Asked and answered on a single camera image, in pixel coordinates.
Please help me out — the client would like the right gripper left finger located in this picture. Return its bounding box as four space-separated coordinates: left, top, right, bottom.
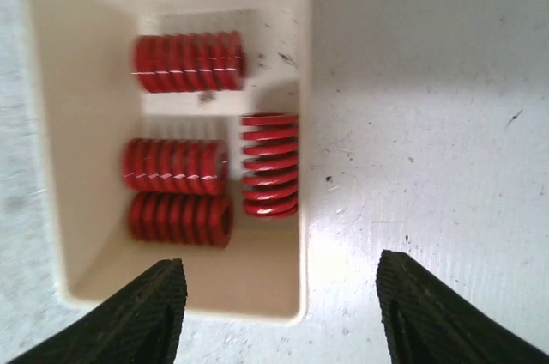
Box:
12 258 188 363

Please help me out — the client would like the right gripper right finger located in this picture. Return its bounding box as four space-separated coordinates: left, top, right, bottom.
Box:
376 250 548 363

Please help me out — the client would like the white spring tray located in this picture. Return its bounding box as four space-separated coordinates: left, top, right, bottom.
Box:
26 0 312 324

